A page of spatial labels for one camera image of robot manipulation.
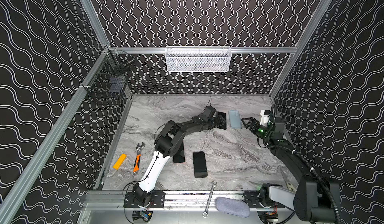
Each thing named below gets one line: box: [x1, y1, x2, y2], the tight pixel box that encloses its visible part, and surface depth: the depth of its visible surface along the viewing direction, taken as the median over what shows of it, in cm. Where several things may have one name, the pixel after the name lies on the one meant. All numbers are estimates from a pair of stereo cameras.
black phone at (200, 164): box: [192, 151, 208, 179], surface depth 87 cm
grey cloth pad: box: [215, 196, 250, 218], surface depth 72 cm
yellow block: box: [113, 153, 127, 170], surface depth 88 cm
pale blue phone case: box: [228, 110, 242, 129], surface depth 110 cm
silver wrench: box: [202, 180, 217, 218], surface depth 76 cm
